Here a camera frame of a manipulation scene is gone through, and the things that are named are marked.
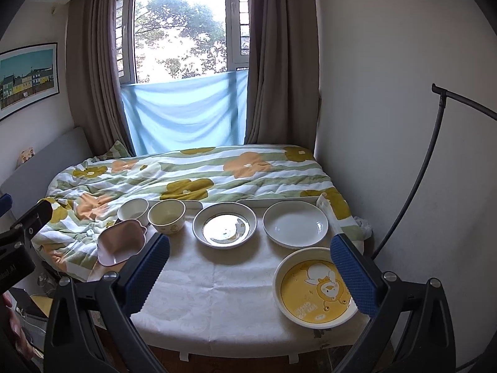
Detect white plastic bag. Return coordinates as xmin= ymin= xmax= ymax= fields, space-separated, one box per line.
xmin=354 ymin=216 xmax=373 ymax=241

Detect yellow duck pattern plate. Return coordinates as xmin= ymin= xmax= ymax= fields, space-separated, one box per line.
xmin=273 ymin=247 xmax=358 ymax=330

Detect green patterned pillow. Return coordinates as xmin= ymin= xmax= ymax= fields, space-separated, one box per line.
xmin=98 ymin=140 xmax=130 ymax=161

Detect floral green striped quilt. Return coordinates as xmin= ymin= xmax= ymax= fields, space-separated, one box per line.
xmin=32 ymin=145 xmax=362 ymax=281

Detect cream rimmed patterned plate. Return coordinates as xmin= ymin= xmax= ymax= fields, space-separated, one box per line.
xmin=192 ymin=202 xmax=258 ymax=249

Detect plain white plate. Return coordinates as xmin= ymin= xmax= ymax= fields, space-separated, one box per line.
xmin=262 ymin=200 xmax=329 ymax=249

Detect white floral tablecloth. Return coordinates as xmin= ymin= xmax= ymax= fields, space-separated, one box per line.
xmin=131 ymin=210 xmax=368 ymax=358

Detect grey bed headboard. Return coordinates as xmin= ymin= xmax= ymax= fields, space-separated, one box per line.
xmin=1 ymin=127 xmax=93 ymax=218

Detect cream duck pattern bowl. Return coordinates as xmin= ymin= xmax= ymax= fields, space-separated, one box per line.
xmin=148 ymin=199 xmax=186 ymax=235

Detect white framed window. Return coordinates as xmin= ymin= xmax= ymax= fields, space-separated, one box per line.
xmin=116 ymin=0 xmax=250 ymax=84

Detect light blue window cloth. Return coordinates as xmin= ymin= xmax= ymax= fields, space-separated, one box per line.
xmin=121 ymin=70 xmax=249 ymax=156

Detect framed town painting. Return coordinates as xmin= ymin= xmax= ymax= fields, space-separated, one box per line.
xmin=0 ymin=42 xmax=60 ymax=120

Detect person's left hand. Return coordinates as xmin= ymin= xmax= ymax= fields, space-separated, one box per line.
xmin=1 ymin=292 xmax=34 ymax=360

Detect left brown curtain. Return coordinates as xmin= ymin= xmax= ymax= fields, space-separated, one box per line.
xmin=66 ymin=0 xmax=135 ymax=155

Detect black curved stand pole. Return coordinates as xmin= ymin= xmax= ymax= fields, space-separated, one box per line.
xmin=372 ymin=83 xmax=497 ymax=259

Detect pink flower shaped plate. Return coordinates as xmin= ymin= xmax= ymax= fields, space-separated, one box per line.
xmin=97 ymin=220 xmax=147 ymax=267

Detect small white bowl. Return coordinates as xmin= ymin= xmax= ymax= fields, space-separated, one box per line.
xmin=117 ymin=198 xmax=149 ymax=227

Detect right brown curtain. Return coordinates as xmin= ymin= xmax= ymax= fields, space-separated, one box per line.
xmin=245 ymin=0 xmax=319 ymax=149

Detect brown curtain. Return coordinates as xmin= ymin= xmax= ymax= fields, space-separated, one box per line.
xmin=66 ymin=0 xmax=135 ymax=155
xmin=245 ymin=0 xmax=319 ymax=149

